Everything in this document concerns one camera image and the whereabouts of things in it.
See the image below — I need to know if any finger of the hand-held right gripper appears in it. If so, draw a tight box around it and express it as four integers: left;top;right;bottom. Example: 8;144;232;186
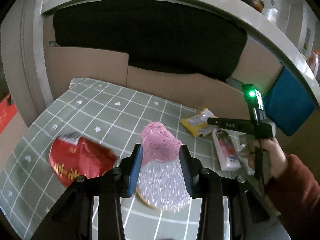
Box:
207;117;254;132

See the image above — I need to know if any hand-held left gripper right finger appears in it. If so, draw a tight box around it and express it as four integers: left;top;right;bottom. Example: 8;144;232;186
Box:
179;144;292;240

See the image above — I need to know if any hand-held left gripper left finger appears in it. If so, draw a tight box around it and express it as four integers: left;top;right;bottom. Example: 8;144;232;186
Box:
30;144;143;240

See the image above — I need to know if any yellow snack wrapper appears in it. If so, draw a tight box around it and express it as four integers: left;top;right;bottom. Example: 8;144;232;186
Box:
180;108;220;138

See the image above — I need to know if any pink bubble wrap pouch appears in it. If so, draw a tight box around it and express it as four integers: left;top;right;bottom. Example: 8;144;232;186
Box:
136;121;192;210

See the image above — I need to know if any person's right forearm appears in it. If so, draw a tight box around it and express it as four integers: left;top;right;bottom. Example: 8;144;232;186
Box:
262;154;320;240

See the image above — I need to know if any person's right hand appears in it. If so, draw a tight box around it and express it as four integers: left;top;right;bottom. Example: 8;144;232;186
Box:
240;137;288;180

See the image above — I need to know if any pink white tissue pack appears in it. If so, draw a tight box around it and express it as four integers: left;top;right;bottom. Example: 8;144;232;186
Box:
212;129;241;172

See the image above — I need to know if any blue towel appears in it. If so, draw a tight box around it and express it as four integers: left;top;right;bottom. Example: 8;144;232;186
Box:
264;67;315;137

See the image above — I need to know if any crushed red can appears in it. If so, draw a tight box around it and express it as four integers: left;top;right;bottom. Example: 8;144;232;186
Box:
49;132;118;188

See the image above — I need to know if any brown cardboard panel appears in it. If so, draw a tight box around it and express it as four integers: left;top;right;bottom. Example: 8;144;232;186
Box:
42;17;283;123

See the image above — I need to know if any green grid tablecloth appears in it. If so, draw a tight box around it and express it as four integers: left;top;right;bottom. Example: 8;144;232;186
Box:
0;77;255;240

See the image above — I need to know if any black cloth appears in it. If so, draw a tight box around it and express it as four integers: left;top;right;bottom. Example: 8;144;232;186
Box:
52;0;248;83

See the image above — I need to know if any red floor mat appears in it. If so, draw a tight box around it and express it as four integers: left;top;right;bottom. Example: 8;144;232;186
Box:
0;92;18;133

